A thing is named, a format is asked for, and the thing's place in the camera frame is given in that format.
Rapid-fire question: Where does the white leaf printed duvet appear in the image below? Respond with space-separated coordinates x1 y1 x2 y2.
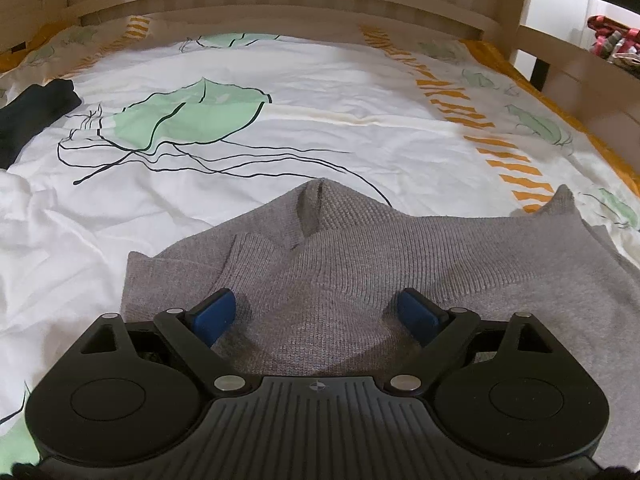
0 12 640 461

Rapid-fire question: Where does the black garment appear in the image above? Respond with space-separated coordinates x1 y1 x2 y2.
0 78 83 170

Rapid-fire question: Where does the grey knit sweater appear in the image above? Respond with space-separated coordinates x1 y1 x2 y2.
120 178 640 382

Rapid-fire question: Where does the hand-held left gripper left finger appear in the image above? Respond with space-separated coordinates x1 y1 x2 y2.
75 288 247 392

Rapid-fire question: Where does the white wooden bed frame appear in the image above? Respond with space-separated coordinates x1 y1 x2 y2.
0 0 640 128

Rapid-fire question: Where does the red patterned cloth bundle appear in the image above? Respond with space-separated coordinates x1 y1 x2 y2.
586 14 640 67

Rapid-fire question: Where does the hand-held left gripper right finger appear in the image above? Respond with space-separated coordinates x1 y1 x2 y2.
384 288 557 393

